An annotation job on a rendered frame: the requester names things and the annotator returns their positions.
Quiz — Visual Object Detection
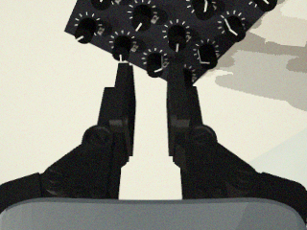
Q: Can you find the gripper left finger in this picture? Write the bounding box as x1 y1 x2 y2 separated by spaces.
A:
0 62 136 214

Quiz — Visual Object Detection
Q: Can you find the black knob box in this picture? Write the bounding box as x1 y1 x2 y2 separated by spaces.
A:
64 0 277 86

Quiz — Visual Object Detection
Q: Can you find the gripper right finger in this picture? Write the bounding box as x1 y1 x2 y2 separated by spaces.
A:
166 62 307 227

